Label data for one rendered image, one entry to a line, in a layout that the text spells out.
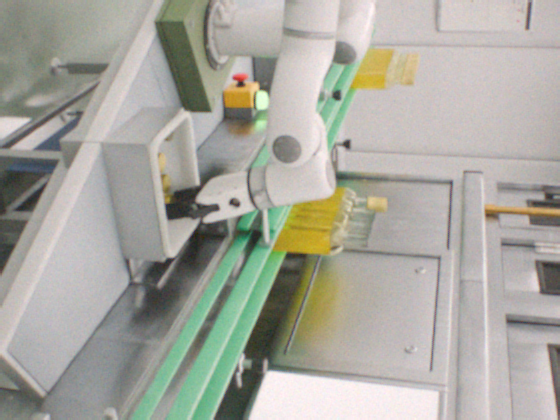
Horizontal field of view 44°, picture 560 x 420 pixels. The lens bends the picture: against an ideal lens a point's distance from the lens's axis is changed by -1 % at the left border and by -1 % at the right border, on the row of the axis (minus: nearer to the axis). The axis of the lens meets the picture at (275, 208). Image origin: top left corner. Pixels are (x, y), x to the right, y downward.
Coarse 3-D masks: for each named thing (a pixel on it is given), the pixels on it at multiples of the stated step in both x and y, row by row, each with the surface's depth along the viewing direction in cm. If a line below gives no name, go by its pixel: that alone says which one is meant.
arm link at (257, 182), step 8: (256, 168) 119; (264, 168) 118; (256, 176) 117; (264, 176) 116; (256, 184) 117; (264, 184) 116; (256, 192) 116; (264, 192) 116; (256, 200) 116; (264, 200) 117; (264, 208) 119
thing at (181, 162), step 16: (176, 128) 126; (192, 128) 126; (160, 144) 128; (176, 144) 127; (192, 144) 127; (176, 160) 129; (192, 160) 128; (176, 176) 130; (192, 176) 130; (160, 192) 114; (160, 208) 115; (160, 224) 116; (176, 224) 129; (192, 224) 130; (176, 240) 125
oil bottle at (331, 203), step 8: (320, 200) 156; (328, 200) 156; (336, 200) 156; (344, 200) 156; (312, 208) 154; (320, 208) 154; (328, 208) 154; (336, 208) 153; (344, 208) 153; (352, 208) 155
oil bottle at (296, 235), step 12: (288, 228) 146; (300, 228) 145; (312, 228) 145; (324, 228) 145; (336, 228) 145; (276, 240) 147; (288, 240) 146; (300, 240) 145; (312, 240) 145; (324, 240) 144; (336, 240) 144; (312, 252) 146; (324, 252) 145; (336, 252) 145
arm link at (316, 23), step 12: (288, 0) 105; (300, 0) 103; (312, 0) 103; (324, 0) 103; (336, 0) 104; (288, 12) 105; (300, 12) 104; (312, 12) 103; (324, 12) 104; (336, 12) 106; (288, 24) 106; (300, 24) 104; (312, 24) 104; (324, 24) 104; (336, 24) 107
